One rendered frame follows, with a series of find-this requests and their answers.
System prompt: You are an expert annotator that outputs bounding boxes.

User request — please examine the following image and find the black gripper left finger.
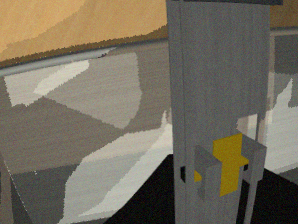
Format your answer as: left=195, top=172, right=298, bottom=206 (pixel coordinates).
left=104, top=155, right=176, bottom=224

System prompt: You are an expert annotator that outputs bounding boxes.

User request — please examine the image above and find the grey metal roasting tin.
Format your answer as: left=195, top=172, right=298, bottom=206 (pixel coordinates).
left=0, top=26, right=298, bottom=224

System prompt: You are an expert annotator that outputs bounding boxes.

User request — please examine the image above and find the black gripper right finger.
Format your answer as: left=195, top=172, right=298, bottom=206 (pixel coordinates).
left=235, top=168, right=298, bottom=224

